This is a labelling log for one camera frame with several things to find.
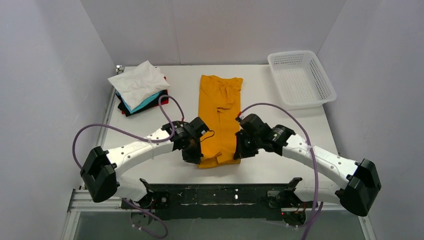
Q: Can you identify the white folded t shirt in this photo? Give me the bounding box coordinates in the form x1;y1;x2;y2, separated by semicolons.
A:
107;60;170;110

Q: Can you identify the black folded t shirt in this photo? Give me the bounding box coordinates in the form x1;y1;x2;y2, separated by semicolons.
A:
115;90;168;117

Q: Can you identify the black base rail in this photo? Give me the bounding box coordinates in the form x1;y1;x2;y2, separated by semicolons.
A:
136;183;312;221

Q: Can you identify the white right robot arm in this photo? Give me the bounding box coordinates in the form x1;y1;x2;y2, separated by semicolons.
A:
234;113;382;217

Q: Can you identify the red folded t shirt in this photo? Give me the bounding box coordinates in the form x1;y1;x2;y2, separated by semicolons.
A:
117;76;169;109

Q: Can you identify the yellow t shirt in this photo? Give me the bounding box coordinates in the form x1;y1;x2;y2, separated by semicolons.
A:
197;75;243;169

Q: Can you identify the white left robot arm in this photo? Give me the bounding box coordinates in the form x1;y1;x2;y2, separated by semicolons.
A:
80;117;210;203

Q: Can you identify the aluminium table frame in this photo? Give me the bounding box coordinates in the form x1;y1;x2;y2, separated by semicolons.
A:
61;86;116;240

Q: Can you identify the white plastic basket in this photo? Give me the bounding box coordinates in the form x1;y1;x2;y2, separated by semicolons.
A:
267;50;337;110

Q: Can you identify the cyan folded t shirt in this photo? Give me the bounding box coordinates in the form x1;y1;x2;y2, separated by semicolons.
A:
115;90;167;114

